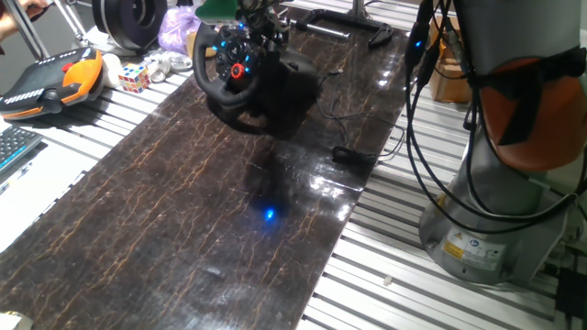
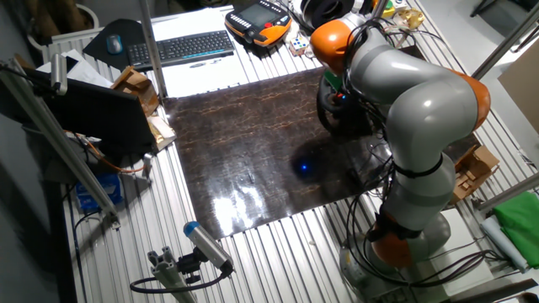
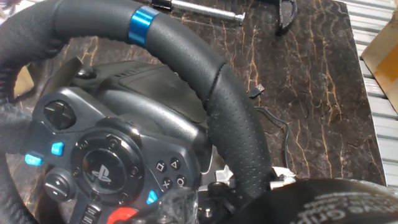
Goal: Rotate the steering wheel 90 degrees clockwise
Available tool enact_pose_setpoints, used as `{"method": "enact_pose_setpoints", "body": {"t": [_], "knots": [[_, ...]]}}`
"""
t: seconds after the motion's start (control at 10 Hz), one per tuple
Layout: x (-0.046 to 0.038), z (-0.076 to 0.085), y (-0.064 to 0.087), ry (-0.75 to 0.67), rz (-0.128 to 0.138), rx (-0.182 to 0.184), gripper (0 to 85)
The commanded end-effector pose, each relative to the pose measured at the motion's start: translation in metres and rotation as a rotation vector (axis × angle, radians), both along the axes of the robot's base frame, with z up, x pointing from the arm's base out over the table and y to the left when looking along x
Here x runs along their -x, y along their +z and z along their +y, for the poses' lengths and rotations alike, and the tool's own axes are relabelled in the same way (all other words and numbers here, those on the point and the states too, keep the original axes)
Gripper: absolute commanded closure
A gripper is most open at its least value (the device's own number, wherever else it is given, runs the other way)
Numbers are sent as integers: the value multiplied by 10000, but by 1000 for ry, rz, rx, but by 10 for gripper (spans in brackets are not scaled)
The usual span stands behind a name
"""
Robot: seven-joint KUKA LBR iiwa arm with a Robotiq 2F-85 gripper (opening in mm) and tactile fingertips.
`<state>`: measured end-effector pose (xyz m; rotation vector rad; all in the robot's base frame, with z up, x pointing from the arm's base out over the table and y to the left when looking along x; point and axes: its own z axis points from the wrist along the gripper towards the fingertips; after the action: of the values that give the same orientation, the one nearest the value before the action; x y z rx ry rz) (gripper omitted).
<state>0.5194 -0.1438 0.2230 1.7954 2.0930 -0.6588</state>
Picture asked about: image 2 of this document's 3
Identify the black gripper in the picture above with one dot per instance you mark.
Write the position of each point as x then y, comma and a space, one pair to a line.
343, 102

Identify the black gaming steering wheel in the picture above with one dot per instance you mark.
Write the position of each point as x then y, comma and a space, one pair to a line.
326, 118

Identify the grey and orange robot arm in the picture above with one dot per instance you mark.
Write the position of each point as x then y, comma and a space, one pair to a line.
425, 109

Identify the crumpled clear plastic bag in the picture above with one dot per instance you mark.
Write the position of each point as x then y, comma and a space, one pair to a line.
310, 51

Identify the rubiks cube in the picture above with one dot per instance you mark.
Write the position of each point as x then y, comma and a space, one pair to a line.
298, 45

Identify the yellow green button box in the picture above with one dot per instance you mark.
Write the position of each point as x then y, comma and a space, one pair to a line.
389, 8

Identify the golden shiny object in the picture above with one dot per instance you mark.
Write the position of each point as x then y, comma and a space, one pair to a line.
408, 19

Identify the orange and black teach pendant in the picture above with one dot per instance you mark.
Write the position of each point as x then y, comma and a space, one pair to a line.
257, 17

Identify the large white sheet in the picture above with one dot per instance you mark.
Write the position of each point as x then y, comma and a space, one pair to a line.
198, 80

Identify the tan cardboard box with flaps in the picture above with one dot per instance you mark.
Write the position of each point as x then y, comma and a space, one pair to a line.
473, 172

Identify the black computer keyboard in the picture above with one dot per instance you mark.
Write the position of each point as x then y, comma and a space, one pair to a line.
181, 48

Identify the brown cardboard sheet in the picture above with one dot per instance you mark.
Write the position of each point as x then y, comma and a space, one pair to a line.
522, 88

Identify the brown cardboard box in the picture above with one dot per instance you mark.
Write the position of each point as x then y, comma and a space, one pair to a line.
137, 86

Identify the white paper roll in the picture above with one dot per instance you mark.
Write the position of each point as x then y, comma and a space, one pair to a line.
503, 244

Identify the green cloth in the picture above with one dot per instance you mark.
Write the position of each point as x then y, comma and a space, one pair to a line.
520, 227

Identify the black mouse pad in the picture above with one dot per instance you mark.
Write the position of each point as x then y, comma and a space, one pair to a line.
126, 31

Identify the grey computer mouse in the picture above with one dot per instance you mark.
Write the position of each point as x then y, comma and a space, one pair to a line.
114, 44

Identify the short aluminium profile stub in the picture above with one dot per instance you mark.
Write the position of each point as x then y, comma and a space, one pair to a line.
168, 273

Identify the black laptop screen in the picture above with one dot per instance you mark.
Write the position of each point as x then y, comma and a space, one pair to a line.
97, 113

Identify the white paper stack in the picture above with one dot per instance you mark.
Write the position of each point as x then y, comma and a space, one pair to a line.
88, 71

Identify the blue carton box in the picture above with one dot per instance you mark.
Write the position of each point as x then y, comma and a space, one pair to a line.
99, 191

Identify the white round bucket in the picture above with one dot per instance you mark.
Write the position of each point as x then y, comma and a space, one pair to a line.
90, 17

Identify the aluminium frame post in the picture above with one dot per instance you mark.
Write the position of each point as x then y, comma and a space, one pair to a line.
505, 44
151, 50
379, 8
509, 192

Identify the silver camera with blue cap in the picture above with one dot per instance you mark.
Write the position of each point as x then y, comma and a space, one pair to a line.
206, 244

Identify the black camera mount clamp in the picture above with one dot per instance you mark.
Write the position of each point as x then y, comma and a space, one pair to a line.
189, 265

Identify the plain silver camera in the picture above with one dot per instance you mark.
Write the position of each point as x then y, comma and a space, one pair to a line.
59, 73

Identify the slanted aluminium frame bar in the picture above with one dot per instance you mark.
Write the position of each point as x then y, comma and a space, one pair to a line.
54, 134

